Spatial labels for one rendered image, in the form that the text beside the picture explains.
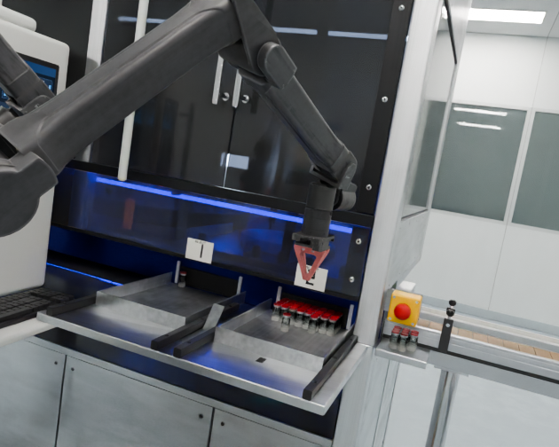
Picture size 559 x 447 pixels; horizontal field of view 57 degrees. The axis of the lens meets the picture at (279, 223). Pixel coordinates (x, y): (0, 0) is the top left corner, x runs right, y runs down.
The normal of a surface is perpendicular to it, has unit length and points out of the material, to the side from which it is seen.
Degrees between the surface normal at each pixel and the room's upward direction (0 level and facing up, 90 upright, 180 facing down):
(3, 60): 98
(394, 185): 90
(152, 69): 104
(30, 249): 90
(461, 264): 90
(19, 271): 90
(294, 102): 109
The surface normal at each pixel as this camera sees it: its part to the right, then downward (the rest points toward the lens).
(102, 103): 0.69, 0.44
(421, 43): -0.36, 0.06
